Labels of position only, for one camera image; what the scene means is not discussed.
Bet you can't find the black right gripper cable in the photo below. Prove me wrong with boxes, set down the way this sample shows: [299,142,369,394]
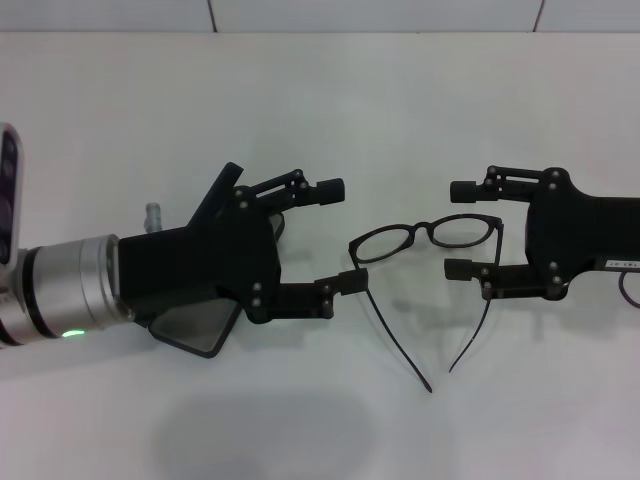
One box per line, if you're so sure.
[618,272,640,309]

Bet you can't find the black glasses case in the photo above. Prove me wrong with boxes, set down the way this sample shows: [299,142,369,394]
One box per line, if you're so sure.
[147,162,287,360]

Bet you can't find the black glasses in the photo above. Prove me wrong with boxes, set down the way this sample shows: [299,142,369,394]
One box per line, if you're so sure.
[348,213,505,395]

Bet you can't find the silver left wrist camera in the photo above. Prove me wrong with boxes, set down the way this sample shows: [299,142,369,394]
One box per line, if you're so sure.
[0,121,25,269]

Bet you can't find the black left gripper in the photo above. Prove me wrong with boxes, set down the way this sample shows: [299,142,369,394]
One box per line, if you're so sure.
[118,169,370,326]

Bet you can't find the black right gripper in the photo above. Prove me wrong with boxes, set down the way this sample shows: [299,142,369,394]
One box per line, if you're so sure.
[443,166,640,303]

